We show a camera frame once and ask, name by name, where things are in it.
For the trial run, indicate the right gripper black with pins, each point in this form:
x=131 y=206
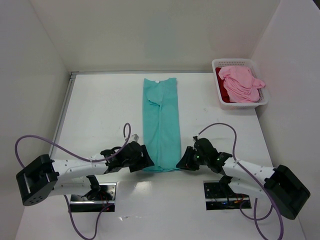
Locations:
x=187 y=157

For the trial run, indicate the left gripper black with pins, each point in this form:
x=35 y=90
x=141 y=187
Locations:
x=144 y=157

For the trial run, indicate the teal t shirt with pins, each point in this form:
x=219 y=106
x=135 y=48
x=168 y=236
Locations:
x=160 y=124

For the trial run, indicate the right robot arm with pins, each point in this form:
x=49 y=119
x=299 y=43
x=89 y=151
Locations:
x=280 y=184

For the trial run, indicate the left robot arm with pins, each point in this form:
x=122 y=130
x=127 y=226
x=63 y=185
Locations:
x=45 y=177

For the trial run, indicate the red t shirt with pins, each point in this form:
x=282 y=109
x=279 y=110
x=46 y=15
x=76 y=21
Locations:
x=223 y=92

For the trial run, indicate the white plastic basket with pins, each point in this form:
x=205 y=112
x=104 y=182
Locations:
x=263 y=92

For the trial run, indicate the pink t shirt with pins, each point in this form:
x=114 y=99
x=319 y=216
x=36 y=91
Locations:
x=241 y=85

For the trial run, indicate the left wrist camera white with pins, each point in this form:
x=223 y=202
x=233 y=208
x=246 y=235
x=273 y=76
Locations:
x=133 y=137

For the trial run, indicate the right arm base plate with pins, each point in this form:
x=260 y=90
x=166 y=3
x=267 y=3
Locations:
x=219 y=196

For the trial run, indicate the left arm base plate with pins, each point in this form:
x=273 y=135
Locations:
x=104 y=199

